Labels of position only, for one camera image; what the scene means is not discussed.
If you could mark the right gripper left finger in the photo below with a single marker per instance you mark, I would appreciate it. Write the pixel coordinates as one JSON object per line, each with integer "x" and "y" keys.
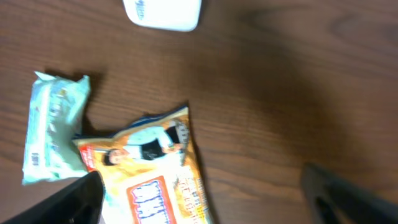
{"x": 77, "y": 203}

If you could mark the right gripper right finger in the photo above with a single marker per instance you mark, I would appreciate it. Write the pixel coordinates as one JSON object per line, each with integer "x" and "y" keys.
{"x": 326, "y": 193}

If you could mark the yellow snack bag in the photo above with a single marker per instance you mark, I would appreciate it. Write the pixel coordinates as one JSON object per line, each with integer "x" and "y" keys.
{"x": 150, "y": 171}

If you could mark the light green wipes packet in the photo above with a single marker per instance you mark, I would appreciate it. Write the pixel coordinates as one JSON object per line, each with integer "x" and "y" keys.
{"x": 55, "y": 112}

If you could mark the white barcode scanner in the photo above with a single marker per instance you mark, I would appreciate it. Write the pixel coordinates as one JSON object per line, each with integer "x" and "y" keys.
{"x": 175, "y": 15}

